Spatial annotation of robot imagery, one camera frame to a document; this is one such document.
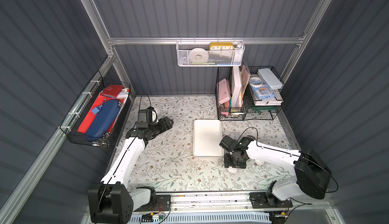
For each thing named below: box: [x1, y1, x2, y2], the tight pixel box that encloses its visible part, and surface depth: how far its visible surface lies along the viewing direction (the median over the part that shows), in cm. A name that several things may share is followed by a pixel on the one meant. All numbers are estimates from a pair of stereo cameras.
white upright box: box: [231, 66, 242, 108], surface depth 98 cm
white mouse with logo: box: [226, 166, 239, 174], surface depth 80 cm
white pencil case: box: [257, 67, 284, 90], surface depth 101 cm
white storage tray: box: [192, 119, 224, 158], surface depth 100 cm
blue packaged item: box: [251, 80, 276, 100], surface depth 94 cm
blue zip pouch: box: [85, 99, 122, 139], surface depth 70 cm
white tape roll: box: [188, 47, 210, 64], surface depth 87 cm
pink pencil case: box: [218, 78, 231, 105], surface depth 107 cm
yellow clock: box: [209, 42, 235, 51], surface depth 90 cm
